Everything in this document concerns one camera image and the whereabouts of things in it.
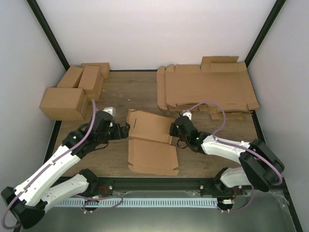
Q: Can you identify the brown cardboard box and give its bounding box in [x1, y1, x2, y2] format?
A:
[126, 109, 179, 176]

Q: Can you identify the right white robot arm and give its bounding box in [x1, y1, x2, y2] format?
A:
[169, 115, 285, 195]

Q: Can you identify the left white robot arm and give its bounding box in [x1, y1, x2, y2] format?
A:
[1, 107, 130, 229]

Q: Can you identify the folded cardboard box middle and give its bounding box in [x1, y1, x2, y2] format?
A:
[78, 66, 103, 101]

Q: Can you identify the large folded cardboard box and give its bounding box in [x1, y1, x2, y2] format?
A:
[40, 87, 88, 121]

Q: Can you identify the folded cardboard box back left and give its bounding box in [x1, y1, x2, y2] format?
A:
[57, 66, 84, 88]

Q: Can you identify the small cardboard box rear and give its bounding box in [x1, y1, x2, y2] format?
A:
[81, 62, 110, 79]

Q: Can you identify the stack of flat cardboard blanks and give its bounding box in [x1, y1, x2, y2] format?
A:
[156, 56, 260, 119]

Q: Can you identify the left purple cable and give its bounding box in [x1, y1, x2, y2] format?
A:
[1, 98, 124, 229]

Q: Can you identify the purple cable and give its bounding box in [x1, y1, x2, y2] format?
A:
[182, 101, 283, 213]
[1, 98, 124, 229]

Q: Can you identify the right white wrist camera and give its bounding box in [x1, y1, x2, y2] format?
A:
[180, 110, 192, 120]

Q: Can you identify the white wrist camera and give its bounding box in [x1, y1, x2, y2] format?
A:
[103, 107, 116, 127]
[180, 110, 192, 120]

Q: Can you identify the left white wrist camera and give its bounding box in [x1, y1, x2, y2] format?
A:
[103, 107, 116, 127]

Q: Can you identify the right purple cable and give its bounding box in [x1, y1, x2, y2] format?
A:
[182, 101, 283, 213]

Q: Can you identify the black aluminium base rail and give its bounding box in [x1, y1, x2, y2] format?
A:
[55, 176, 285, 194]

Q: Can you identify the light blue slotted cable duct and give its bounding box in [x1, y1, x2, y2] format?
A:
[56, 198, 218, 208]

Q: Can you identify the black frame post left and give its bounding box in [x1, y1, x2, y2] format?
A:
[26, 0, 70, 71]

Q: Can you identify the black frame post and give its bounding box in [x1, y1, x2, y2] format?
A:
[26, 0, 70, 71]
[244, 0, 286, 67]

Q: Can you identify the black frame post right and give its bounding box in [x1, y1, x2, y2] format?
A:
[244, 0, 286, 67]

